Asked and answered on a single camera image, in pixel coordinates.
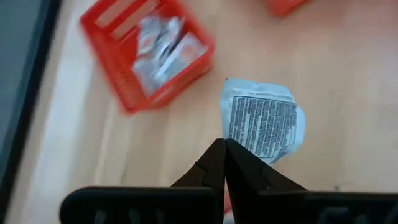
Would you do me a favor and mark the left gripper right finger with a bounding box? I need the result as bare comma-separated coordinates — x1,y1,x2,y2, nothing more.
224,138,307,224

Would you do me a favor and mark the white packet orange label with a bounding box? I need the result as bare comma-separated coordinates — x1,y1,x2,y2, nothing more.
136,15,165,58
155,32,208,86

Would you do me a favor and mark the white packet blue black print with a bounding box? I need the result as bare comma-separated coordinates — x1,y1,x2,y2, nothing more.
220,77,307,165

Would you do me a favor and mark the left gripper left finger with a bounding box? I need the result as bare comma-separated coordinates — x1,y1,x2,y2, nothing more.
170,138,226,224

